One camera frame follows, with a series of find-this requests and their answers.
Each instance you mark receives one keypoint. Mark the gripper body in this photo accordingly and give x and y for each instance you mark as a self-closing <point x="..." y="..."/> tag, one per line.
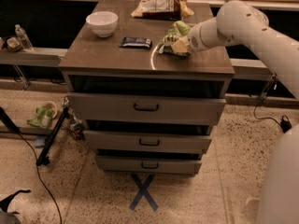
<point x="193" y="40"/>

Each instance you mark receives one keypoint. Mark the green jalapeno chip bag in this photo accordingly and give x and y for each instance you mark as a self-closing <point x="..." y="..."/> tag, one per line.
<point x="176" y="31"/>

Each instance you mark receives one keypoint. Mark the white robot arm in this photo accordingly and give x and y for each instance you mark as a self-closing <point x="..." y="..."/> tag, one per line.
<point x="238" y="23"/>

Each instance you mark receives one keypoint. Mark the brown chip bag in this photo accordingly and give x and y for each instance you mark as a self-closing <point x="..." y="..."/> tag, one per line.
<point x="173" y="10"/>

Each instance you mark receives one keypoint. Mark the white ceramic bowl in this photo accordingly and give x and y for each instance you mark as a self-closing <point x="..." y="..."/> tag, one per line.
<point x="102" y="23"/>

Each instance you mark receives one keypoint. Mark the green white bag on floor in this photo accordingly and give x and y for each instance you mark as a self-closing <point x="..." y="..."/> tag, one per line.
<point x="45" y="114"/>

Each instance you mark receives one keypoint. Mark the dark blue snack bar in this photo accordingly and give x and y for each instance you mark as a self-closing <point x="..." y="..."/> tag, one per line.
<point x="136" y="43"/>

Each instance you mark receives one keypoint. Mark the grey drawer cabinet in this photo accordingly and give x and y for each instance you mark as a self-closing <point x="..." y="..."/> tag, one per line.
<point x="99" y="65"/>

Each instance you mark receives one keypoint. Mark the top grey drawer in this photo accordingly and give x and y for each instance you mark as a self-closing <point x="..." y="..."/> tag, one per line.
<point x="146" y="109"/>

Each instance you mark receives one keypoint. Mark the black power adapter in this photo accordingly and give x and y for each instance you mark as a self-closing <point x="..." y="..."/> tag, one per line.
<point x="285" y="124"/>

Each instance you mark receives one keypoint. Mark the bottom grey drawer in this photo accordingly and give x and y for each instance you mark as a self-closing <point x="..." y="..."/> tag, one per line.
<point x="138" y="165"/>

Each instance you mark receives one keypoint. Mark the blue tape cross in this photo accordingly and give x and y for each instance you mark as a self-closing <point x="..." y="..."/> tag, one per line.
<point x="143" y="192"/>

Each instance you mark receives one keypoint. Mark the clear plastic water bottle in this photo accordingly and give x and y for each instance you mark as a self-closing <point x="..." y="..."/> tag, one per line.
<point x="23" y="37"/>

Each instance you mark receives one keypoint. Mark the small round container on shelf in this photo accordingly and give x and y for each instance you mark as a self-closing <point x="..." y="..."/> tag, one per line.
<point x="12" y="44"/>

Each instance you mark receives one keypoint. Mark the black tripod leg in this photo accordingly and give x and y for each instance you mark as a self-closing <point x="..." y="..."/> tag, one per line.
<point x="43" y="158"/>

